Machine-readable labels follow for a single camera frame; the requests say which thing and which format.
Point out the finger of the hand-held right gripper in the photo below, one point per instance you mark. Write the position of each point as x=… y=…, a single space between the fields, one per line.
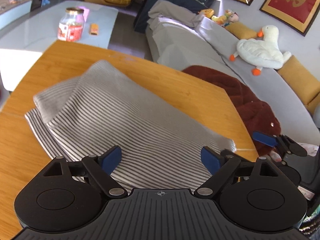
x=262 y=138

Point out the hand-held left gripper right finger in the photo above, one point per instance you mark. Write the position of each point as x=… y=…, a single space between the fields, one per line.
x=211 y=160

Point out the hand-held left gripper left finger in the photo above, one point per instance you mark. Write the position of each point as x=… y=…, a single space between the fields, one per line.
x=110 y=158

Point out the black white striped garment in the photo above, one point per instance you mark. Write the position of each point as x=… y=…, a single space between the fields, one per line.
x=125 y=120

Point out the pink patterned cloth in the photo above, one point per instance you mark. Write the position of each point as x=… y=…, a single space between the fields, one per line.
x=308 y=151

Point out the large yellow cushion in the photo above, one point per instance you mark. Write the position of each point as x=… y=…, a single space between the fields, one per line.
x=300 y=80

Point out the white goose plush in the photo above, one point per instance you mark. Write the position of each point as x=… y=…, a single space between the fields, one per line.
x=260 y=52

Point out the small yellow cushion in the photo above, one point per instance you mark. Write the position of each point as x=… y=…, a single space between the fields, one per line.
x=243 y=31

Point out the grey sofa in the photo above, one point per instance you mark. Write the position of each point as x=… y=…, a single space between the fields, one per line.
x=190 y=42

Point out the plush doll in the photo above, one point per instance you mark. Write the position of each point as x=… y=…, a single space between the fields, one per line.
x=228 y=17

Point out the orange snack packet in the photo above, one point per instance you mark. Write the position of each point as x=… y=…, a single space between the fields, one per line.
x=94 y=29

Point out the yellow plush toy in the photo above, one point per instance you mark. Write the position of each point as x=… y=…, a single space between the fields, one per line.
x=207 y=13

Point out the glass jar with red label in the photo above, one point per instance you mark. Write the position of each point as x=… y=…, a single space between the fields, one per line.
x=71 y=26

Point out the large red framed picture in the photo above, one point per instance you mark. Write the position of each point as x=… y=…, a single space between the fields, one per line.
x=295 y=0

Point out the pink box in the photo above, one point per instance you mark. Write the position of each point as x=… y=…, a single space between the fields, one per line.
x=86 y=13

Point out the white coffee table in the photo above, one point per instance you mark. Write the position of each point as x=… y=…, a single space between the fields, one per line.
x=37 y=30

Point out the grey blanket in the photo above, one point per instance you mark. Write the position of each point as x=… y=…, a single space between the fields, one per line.
x=172 y=12

